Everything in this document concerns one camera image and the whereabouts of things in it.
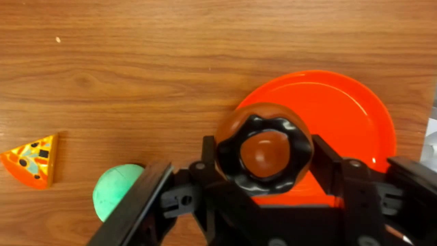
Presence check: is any toy pizza slice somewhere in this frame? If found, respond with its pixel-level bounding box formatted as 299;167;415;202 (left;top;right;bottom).
0;134;58;189

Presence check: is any green ball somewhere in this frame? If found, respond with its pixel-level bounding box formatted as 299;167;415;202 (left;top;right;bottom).
93;164;144;221

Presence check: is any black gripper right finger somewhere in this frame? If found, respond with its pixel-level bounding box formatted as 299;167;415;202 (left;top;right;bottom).
310;135;396;246

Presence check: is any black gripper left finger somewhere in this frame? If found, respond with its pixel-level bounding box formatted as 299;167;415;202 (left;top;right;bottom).
160;135;256;246

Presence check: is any brown chocolate toy donut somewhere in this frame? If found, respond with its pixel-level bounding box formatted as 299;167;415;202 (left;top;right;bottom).
215;102;314;195

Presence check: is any orange plastic plate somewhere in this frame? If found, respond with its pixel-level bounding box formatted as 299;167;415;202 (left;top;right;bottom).
235;68;398;209

